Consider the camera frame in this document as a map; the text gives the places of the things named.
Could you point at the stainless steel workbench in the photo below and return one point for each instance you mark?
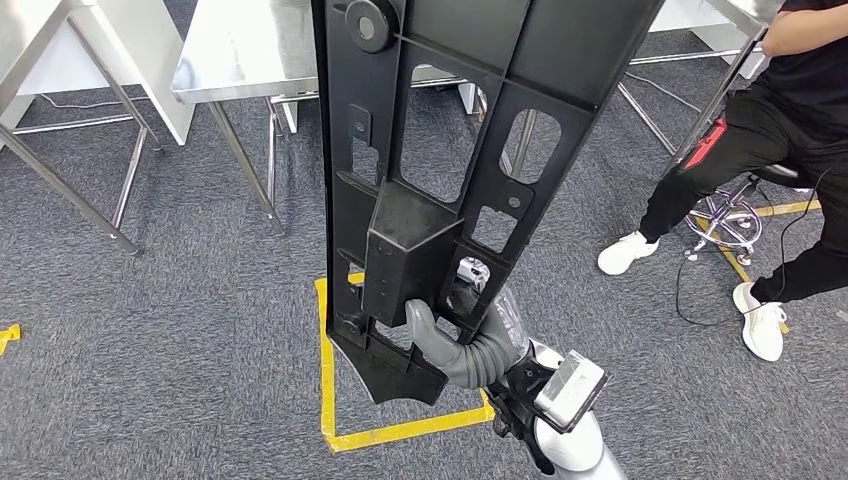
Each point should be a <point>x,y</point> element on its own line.
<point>20,33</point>
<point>245,46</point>
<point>742,13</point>

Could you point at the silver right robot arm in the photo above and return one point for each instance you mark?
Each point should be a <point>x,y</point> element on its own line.
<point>484,368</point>

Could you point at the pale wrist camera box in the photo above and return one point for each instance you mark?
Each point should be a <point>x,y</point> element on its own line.
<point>570,391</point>

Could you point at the black plastic panel part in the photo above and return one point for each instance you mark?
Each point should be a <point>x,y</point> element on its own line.
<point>583,40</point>

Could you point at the person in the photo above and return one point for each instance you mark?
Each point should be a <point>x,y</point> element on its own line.
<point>795,79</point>

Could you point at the chrome stool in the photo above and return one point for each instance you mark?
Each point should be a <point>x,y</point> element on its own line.
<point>782,176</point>

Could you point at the person's forearm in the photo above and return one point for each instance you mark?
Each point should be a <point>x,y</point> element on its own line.
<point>808,30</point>

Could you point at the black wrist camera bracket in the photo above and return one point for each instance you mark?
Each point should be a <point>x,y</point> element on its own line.
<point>523,391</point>

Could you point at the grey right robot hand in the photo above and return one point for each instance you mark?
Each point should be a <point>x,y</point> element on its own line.
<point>422,331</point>

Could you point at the white panel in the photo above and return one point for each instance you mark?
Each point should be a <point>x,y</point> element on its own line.
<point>689,16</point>
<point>152,53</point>

